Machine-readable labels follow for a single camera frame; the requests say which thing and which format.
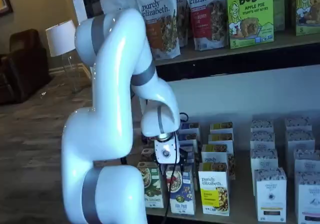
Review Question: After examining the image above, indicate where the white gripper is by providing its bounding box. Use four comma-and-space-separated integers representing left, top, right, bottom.
153, 133, 189, 179

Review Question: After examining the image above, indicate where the blue white flax oatmeal box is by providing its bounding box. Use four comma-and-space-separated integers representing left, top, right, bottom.
165, 164, 196, 217
177, 132, 201, 147
178, 139, 200, 170
180, 122, 201, 135

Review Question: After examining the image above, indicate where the yellow banana nut granola box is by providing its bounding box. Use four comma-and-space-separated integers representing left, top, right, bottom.
198, 169, 230, 217
209, 121, 234, 135
208, 133, 235, 146
201, 143, 235, 155
201, 151, 236, 181

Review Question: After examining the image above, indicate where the tan shelf board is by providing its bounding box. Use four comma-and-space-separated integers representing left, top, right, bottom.
134, 113, 320, 224
152, 30, 320, 66

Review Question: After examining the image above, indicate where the white organic pastry box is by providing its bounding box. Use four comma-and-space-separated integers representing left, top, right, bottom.
250, 148, 279, 183
254, 168, 288, 223
250, 119, 275, 135
249, 132, 276, 151

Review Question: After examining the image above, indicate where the black metal shelf rack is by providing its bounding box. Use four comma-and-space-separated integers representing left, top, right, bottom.
79, 0, 320, 224

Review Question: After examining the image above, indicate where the white pink label pastry box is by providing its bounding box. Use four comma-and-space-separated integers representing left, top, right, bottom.
294, 170, 320, 224
293, 148, 320, 175
284, 116, 313, 133
285, 129, 316, 160

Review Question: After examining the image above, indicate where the green Bobo's apple pie box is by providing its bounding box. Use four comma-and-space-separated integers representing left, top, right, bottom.
226, 0, 275, 50

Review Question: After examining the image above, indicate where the green Bobo's snack box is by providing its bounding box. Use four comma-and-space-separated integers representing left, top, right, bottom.
271, 0, 286, 33

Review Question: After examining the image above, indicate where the Bobo's peanut butter chip box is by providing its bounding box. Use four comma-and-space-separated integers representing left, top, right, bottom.
291, 0, 320, 37

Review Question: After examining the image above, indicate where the pumpkin cinnamon granola pouch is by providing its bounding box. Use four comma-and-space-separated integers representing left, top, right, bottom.
133, 0, 181, 61

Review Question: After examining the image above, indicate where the cranberry pecan granola pouch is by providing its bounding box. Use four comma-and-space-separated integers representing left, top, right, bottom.
184, 0, 230, 52

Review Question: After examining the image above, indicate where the purely elizabeth granola pouch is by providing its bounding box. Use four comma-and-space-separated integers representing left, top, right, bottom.
174, 0, 190, 48

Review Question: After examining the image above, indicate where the white shade floor lamp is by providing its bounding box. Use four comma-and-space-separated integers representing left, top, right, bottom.
45, 19, 85, 94

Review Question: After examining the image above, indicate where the vanilla chocolate chip granola pouch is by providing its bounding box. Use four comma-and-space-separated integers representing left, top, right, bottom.
99, 0, 141, 19

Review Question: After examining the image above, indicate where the dark brown armchair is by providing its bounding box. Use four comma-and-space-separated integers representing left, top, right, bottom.
0, 28, 54, 106

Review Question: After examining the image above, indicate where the white cabinet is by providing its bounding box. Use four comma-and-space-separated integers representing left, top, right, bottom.
68, 0, 88, 27

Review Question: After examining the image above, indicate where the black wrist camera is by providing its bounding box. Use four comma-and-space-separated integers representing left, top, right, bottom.
179, 146, 195, 165

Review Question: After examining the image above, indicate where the black camera cable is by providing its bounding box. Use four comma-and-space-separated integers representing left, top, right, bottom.
159, 111, 189, 224

